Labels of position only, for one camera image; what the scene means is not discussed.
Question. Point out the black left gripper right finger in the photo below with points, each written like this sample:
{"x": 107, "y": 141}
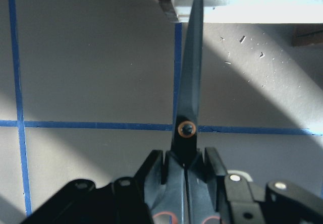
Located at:
{"x": 238, "y": 200}

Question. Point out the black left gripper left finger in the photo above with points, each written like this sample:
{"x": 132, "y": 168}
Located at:
{"x": 80, "y": 201}

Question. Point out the brown wooden drawer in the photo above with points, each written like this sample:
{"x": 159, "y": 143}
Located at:
{"x": 306, "y": 15}

